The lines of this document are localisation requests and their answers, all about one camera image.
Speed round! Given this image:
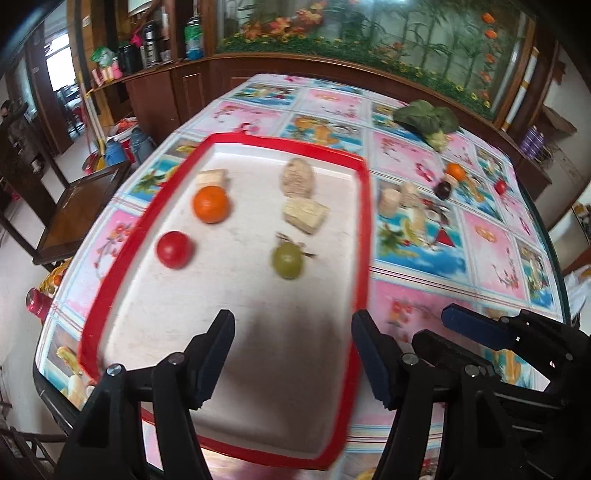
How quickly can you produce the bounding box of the green grape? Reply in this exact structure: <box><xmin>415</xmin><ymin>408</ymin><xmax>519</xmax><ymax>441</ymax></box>
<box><xmin>271</xmin><ymin>232</ymin><xmax>317</xmax><ymax>280</ymax></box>

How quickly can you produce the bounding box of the large orange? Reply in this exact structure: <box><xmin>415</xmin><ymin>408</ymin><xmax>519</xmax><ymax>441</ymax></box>
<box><xmin>192</xmin><ymin>185</ymin><xmax>230</xmax><ymax>224</ymax></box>

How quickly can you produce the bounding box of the colourful fruit print tablecloth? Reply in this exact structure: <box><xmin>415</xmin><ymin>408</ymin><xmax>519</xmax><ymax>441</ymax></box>
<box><xmin>34</xmin><ymin>72</ymin><xmax>567</xmax><ymax>480</ymax></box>

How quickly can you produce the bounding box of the small red tomato far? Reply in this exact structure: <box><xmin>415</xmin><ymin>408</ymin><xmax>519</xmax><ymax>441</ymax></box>
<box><xmin>494</xmin><ymin>179</ymin><xmax>507</xmax><ymax>196</ymax></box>

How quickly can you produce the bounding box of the dark purple plum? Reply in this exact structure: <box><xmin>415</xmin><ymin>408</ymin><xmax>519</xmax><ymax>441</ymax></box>
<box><xmin>434</xmin><ymin>180</ymin><xmax>453</xmax><ymax>201</ymax></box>

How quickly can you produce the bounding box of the beige sugarcane cylinder left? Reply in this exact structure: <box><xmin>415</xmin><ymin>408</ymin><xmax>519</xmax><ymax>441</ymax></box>
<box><xmin>378</xmin><ymin>188</ymin><xmax>402</xmax><ymax>219</ymax></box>

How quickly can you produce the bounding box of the small beige sugarcane cube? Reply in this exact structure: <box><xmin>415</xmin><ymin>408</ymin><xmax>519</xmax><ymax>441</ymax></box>
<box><xmin>444</xmin><ymin>174</ymin><xmax>459</xmax><ymax>189</ymax></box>

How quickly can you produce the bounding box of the small orange right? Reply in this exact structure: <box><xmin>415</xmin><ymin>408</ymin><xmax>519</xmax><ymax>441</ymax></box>
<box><xmin>446</xmin><ymin>162</ymin><xmax>467</xmax><ymax>182</ymax></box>

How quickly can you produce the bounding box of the purple cups stack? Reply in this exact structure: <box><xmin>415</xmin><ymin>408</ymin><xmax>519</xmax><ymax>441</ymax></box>
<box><xmin>520</xmin><ymin>125</ymin><xmax>545</xmax><ymax>159</ymax></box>

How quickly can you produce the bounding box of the red rimmed white tray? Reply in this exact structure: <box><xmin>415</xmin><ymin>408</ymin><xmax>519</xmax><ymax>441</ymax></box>
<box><xmin>78</xmin><ymin>133</ymin><xmax>372</xmax><ymax>470</ymax></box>

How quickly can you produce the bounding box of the green leafy bok choy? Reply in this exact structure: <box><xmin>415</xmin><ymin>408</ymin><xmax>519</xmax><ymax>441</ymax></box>
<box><xmin>393</xmin><ymin>100</ymin><xmax>459</xmax><ymax>153</ymax></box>

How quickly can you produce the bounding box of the dark wooden chair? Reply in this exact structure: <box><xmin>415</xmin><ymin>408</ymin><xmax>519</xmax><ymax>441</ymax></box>
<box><xmin>1</xmin><ymin>107</ymin><xmax>131</xmax><ymax>271</ymax></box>

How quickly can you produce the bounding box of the wooden glass display cabinet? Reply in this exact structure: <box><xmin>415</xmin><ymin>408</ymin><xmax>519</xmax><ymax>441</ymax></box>
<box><xmin>66</xmin><ymin>1</ymin><xmax>559</xmax><ymax>198</ymax></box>

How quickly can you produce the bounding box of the green plastic bottle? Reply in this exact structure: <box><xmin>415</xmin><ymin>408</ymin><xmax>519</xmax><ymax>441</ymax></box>
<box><xmin>184</xmin><ymin>16</ymin><xmax>204</xmax><ymax>61</ymax></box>

